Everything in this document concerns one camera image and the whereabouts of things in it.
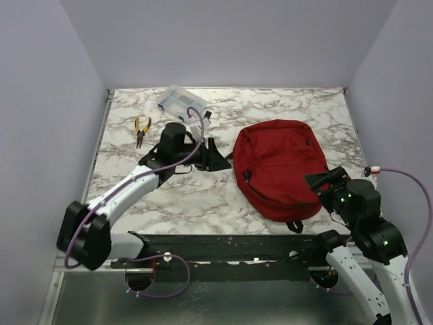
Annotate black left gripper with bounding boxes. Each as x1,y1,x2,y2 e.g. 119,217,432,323
173,137,231,171

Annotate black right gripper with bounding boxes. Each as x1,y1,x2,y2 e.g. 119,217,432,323
304,164,359,228

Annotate red backpack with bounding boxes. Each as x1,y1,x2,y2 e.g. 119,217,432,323
231,119,328,234

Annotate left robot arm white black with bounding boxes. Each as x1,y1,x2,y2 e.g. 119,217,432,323
56,123,231,270

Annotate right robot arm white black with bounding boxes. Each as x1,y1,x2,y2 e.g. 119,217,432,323
304,166,429,324

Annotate clear plastic organizer box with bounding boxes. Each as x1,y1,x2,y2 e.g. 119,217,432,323
156,85,207,124

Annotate yellow black pliers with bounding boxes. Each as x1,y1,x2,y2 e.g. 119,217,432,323
135,117,152,149

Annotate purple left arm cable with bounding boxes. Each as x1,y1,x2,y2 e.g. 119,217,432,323
64,106,207,299

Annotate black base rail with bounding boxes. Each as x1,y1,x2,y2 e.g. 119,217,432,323
68,232,356,282

